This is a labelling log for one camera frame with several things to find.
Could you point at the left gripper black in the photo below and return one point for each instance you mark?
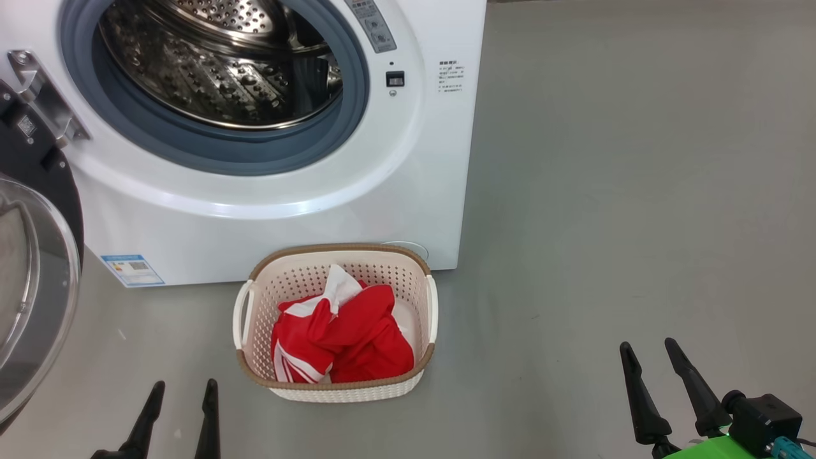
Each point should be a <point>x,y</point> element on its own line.
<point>111,455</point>

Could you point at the round white filter cover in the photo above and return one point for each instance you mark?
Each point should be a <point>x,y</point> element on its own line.
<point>414,248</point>

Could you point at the blue energy label sticker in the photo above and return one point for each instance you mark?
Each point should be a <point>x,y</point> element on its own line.
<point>134,271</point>

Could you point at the grey warning label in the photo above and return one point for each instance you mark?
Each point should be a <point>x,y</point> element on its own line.
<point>373,25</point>

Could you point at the metal door hinge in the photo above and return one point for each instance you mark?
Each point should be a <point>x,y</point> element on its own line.
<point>51,102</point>

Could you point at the small printed text sticker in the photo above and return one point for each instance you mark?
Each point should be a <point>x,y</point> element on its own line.
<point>451,76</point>

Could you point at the black door latch socket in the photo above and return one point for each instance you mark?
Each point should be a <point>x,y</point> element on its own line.
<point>395,79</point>

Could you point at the cream perforated laundry basket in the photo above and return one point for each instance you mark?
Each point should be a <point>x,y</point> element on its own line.
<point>287,280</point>

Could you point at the dark round washer door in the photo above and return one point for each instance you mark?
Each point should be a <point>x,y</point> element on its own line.
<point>38,287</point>

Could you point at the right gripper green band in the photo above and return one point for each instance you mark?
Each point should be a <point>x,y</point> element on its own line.
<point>720,451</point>

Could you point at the white front-load washing machine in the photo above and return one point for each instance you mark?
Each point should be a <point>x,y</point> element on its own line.
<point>287,210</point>

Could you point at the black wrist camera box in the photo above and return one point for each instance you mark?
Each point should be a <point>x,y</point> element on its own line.
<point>765,421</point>

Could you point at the steel washer drum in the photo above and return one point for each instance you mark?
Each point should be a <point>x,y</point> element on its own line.
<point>210,70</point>

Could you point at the red garment white stripes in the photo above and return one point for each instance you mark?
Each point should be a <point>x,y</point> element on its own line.
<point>306,338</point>

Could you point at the grey rubber door seal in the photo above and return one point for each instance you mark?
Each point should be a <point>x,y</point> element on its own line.
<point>223,156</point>

